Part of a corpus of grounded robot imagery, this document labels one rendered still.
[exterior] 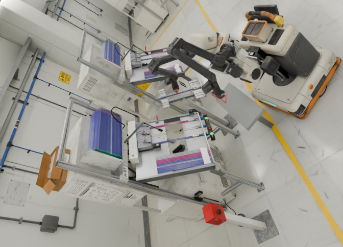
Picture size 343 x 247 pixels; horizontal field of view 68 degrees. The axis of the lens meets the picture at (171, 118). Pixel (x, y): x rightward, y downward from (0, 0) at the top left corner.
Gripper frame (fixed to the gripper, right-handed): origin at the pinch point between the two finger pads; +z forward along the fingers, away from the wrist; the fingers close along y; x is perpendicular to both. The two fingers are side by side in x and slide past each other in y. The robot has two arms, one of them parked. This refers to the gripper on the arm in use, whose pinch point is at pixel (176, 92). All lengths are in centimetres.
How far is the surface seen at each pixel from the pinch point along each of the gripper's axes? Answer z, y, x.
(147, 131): 13, 32, -40
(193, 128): 23.2, 35.6, 5.3
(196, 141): 24, 53, 4
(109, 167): 5, 71, -77
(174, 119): 21.8, 15.7, -10.3
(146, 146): 14, 50, -44
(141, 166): 21, 66, -52
